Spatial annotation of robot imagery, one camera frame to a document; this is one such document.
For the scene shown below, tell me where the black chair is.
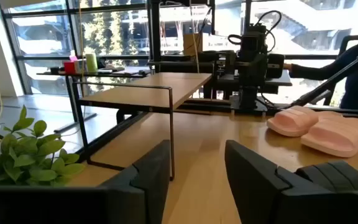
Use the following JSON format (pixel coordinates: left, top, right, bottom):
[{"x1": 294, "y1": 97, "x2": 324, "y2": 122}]
[{"x1": 337, "y1": 33, "x2": 358, "y2": 57}]

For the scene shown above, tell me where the light green cylinder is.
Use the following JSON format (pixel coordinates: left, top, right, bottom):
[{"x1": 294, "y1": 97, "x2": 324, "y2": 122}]
[{"x1": 85, "y1": 52, "x2": 99, "y2": 74}]

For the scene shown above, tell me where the small white box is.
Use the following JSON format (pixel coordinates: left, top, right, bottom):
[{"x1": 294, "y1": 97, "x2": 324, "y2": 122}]
[{"x1": 74, "y1": 58, "x2": 87, "y2": 74}]

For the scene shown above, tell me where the black metal rig frame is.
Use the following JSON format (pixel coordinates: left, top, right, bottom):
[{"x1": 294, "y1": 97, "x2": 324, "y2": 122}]
[{"x1": 75, "y1": 0, "x2": 358, "y2": 156}]

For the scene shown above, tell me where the person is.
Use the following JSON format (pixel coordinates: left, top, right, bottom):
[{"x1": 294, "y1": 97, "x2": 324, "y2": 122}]
[{"x1": 283, "y1": 40, "x2": 358, "y2": 110}]

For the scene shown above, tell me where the yellow hanging cable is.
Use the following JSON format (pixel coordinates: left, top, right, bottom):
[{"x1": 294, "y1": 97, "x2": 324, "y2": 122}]
[{"x1": 78, "y1": 0, "x2": 86, "y2": 76}]

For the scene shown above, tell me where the black side desk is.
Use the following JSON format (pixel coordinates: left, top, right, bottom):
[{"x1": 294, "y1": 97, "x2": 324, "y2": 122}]
[{"x1": 37, "y1": 68, "x2": 151, "y2": 133}]

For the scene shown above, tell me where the black computer desk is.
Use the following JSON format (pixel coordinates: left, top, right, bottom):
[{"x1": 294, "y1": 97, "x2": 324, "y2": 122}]
[{"x1": 211, "y1": 70, "x2": 293, "y2": 95}]

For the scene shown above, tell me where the small green potted plant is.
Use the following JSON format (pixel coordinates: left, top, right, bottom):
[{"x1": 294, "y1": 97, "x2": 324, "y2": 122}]
[{"x1": 0, "y1": 105, "x2": 86, "y2": 187}]

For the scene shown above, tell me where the wooden shelf with black legs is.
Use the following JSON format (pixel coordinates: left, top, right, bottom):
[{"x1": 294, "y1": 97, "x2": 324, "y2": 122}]
[{"x1": 71, "y1": 72, "x2": 213, "y2": 182}]

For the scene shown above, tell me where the pink rubber slide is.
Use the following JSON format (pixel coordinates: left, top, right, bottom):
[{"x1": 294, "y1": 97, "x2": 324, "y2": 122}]
[
  {"x1": 300, "y1": 111, "x2": 358, "y2": 158},
  {"x1": 266, "y1": 105, "x2": 320, "y2": 138}
]

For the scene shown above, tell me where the black rubber slide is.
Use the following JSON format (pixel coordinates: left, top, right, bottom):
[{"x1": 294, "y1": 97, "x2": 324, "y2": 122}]
[{"x1": 295, "y1": 159, "x2": 358, "y2": 192}]

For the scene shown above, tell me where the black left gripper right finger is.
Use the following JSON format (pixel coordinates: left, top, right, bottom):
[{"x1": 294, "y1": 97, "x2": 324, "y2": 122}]
[{"x1": 224, "y1": 139, "x2": 358, "y2": 224}]

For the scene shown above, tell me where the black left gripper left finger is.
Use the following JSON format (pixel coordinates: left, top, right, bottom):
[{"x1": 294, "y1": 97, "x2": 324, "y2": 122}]
[{"x1": 0, "y1": 139, "x2": 172, "y2": 224}]

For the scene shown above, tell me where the small red box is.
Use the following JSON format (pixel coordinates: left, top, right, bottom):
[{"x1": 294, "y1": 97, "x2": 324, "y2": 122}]
[{"x1": 63, "y1": 61, "x2": 76, "y2": 75}]

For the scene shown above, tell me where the brown cardboard box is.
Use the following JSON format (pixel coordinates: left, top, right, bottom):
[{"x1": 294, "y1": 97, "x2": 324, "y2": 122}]
[{"x1": 183, "y1": 33, "x2": 204, "y2": 57}]

